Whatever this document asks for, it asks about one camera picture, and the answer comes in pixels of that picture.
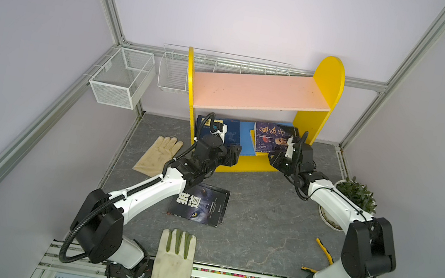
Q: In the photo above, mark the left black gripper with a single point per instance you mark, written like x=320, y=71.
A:
x=231, y=155

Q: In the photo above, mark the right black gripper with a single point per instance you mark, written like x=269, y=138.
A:
x=277, y=158

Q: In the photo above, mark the white green work glove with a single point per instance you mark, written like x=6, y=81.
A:
x=175, y=255

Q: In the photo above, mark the yellow wooden bookshelf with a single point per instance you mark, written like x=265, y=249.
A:
x=312, y=98

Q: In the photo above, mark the white wire wall basket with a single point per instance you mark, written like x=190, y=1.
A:
x=173, y=69

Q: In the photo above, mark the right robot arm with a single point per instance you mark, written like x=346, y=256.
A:
x=368, y=248

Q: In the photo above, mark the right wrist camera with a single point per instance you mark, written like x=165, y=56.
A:
x=292, y=141

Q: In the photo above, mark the yellow cartoon book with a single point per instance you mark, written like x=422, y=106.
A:
x=251, y=145

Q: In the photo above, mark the white mesh box basket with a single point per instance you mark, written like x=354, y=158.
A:
x=123, y=78

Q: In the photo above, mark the dark book under yellow book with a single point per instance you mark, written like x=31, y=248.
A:
x=204, y=204

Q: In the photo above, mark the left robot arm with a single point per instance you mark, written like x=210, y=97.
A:
x=96, y=233

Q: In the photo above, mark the beige cloth glove on table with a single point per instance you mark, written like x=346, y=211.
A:
x=162, y=150

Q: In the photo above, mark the potted green plant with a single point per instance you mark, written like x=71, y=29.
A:
x=358, y=193

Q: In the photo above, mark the purple portrait cover book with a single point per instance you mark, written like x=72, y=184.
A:
x=270, y=137

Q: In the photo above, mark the yellow handled pliers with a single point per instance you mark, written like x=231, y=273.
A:
x=317, y=258

